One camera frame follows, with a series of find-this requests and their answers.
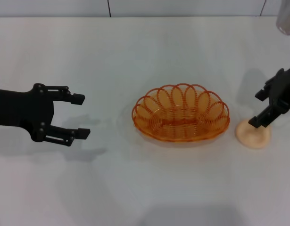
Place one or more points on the round beige bread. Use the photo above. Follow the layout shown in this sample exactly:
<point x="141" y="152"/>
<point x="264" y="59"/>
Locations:
<point x="251" y="137"/>

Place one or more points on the orange woven plastic basket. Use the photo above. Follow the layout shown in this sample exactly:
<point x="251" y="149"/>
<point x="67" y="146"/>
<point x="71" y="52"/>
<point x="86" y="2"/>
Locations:
<point x="180" y="122"/>

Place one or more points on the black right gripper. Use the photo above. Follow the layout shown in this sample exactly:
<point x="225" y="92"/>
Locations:
<point x="284" y="89"/>

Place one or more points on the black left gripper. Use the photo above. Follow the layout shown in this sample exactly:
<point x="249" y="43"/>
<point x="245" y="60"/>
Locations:
<point x="22" y="108"/>

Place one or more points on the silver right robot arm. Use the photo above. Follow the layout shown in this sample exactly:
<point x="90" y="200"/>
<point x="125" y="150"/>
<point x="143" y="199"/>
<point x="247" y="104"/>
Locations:
<point x="287" y="18"/>

